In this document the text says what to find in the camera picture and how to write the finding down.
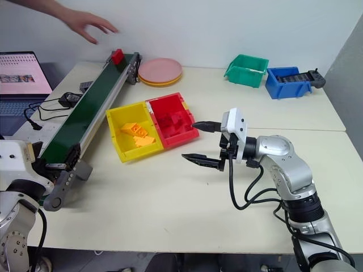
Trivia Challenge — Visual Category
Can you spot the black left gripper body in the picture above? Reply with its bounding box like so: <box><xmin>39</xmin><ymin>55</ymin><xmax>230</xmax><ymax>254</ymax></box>
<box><xmin>30</xmin><ymin>141</ymin><xmax>57</xmax><ymax>186</ymax></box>

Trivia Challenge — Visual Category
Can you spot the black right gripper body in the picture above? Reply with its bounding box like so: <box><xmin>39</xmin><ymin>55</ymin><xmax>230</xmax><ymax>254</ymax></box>
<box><xmin>218</xmin><ymin>131</ymin><xmax>239</xmax><ymax>172</ymax></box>

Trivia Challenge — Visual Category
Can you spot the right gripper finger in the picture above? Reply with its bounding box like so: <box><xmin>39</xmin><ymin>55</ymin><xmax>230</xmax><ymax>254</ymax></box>
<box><xmin>181</xmin><ymin>152</ymin><xmax>226</xmax><ymax>172</ymax></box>
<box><xmin>192</xmin><ymin>121</ymin><xmax>221</xmax><ymax>133</ymax></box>

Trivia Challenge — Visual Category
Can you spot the red toy block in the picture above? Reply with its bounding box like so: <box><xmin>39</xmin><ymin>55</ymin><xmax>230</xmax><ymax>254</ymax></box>
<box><xmin>157</xmin><ymin>113</ymin><xmax>177</xmax><ymax>130</ymax></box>
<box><xmin>111</xmin><ymin>49</ymin><xmax>125</xmax><ymax>65</ymax></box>
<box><xmin>171</xmin><ymin>110</ymin><xmax>190</xmax><ymax>128</ymax></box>

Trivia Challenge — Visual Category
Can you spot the green conveyor belt unit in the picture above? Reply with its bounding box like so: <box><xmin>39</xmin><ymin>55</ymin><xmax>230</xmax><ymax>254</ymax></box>
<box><xmin>38</xmin><ymin>52</ymin><xmax>142</xmax><ymax>212</ymax></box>

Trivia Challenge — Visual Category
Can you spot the person's bare hand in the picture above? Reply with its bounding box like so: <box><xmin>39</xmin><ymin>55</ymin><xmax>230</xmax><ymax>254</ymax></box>
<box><xmin>65</xmin><ymin>8</ymin><xmax>120</xmax><ymax>45</ymax></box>

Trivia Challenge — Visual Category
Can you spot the red plastic storage bin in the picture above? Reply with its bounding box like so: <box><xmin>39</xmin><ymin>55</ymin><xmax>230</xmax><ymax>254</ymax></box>
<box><xmin>145</xmin><ymin>92</ymin><xmax>201</xmax><ymax>151</ymax></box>

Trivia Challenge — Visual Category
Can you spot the black power adapter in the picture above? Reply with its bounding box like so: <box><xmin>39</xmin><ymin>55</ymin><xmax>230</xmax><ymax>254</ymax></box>
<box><xmin>58</xmin><ymin>92</ymin><xmax>82</xmax><ymax>109</ymax></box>

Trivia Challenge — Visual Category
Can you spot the yellow plate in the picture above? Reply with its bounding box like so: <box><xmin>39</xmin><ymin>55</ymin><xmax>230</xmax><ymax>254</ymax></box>
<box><xmin>138</xmin><ymin>74</ymin><xmax>183</xmax><ymax>88</ymax></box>

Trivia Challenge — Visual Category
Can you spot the green plastic storage bin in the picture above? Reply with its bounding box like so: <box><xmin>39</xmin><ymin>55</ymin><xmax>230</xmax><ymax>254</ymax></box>
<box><xmin>223</xmin><ymin>54</ymin><xmax>269</xmax><ymax>90</ymax></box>

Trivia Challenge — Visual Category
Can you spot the open laptop computer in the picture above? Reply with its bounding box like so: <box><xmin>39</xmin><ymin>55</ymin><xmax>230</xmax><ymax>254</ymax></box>
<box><xmin>0</xmin><ymin>50</ymin><xmax>54</xmax><ymax>137</ymax></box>

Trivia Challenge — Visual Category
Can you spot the pink plate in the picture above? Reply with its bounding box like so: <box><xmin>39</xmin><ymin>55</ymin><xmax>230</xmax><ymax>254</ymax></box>
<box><xmin>138</xmin><ymin>58</ymin><xmax>183</xmax><ymax>83</ymax></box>

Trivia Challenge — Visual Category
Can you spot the yellow plastic storage bin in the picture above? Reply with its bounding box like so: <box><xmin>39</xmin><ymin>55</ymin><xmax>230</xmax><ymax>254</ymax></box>
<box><xmin>105</xmin><ymin>102</ymin><xmax>166</xmax><ymax>164</ymax></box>

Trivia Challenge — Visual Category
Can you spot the small grey block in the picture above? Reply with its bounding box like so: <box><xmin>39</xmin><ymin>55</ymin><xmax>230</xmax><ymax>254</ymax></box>
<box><xmin>79</xmin><ymin>81</ymin><xmax>95</xmax><ymax>94</ymax></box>

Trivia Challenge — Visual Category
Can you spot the blue plastic storage bin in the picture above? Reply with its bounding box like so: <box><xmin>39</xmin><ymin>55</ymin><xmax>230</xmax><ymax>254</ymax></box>
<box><xmin>265</xmin><ymin>66</ymin><xmax>313</xmax><ymax>100</ymax></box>

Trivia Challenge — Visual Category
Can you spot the black ribbed part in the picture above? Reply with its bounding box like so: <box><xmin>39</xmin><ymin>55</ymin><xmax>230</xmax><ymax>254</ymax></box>
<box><xmin>276</xmin><ymin>73</ymin><xmax>309</xmax><ymax>84</ymax></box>

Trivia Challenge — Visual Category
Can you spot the black handheld controller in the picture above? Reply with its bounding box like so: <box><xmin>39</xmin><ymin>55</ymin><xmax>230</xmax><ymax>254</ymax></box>
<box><xmin>307</xmin><ymin>69</ymin><xmax>327</xmax><ymax>89</ymax></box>

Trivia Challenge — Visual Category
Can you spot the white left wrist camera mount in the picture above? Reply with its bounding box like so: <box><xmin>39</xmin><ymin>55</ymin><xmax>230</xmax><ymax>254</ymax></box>
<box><xmin>0</xmin><ymin>139</ymin><xmax>55</xmax><ymax>197</ymax></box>

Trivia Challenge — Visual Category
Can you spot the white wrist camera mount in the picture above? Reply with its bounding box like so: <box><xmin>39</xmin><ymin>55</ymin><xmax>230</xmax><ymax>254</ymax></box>
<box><xmin>221</xmin><ymin>107</ymin><xmax>250</xmax><ymax>164</ymax></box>
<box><xmin>0</xmin><ymin>139</ymin><xmax>55</xmax><ymax>197</ymax></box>

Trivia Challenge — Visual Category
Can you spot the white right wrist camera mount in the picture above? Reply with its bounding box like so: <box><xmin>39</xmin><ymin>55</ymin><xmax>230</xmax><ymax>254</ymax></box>
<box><xmin>221</xmin><ymin>107</ymin><xmax>250</xmax><ymax>164</ymax></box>

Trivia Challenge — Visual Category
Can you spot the black power cable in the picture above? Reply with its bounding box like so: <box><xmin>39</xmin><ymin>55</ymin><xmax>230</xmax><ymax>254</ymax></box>
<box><xmin>23</xmin><ymin>99</ymin><xmax>75</xmax><ymax>131</ymax></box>

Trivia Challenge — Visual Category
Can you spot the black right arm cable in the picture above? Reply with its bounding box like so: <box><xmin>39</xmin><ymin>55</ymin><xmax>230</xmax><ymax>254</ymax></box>
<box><xmin>227</xmin><ymin>156</ymin><xmax>285</xmax><ymax>211</ymax></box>

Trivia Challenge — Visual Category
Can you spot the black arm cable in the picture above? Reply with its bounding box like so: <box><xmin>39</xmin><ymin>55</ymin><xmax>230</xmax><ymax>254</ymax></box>
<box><xmin>27</xmin><ymin>208</ymin><xmax>48</xmax><ymax>272</ymax></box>
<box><xmin>227</xmin><ymin>156</ymin><xmax>285</xmax><ymax>211</ymax></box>

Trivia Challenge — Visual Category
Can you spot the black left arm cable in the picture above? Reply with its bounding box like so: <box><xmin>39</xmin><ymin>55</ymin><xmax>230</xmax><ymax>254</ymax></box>
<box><xmin>27</xmin><ymin>208</ymin><xmax>48</xmax><ymax>272</ymax></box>

